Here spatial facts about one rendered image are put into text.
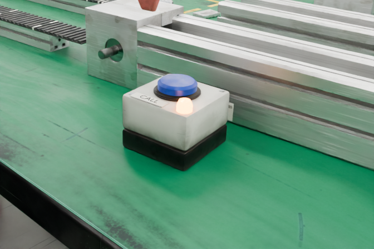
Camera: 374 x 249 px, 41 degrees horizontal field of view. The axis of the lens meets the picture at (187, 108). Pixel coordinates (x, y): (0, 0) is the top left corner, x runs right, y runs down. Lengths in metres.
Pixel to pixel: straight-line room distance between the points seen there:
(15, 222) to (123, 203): 0.94
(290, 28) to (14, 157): 0.42
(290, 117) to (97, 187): 0.22
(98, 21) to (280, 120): 0.27
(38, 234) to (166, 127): 0.88
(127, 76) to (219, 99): 0.19
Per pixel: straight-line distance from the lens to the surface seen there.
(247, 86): 0.55
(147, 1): 0.43
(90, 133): 0.55
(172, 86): 0.48
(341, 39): 0.71
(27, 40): 0.84
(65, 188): 0.46
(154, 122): 0.48
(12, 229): 1.34
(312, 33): 0.72
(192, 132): 0.47
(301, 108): 0.53
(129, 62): 0.64
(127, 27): 0.63
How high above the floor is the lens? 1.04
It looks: 25 degrees down
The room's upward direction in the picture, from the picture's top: 3 degrees clockwise
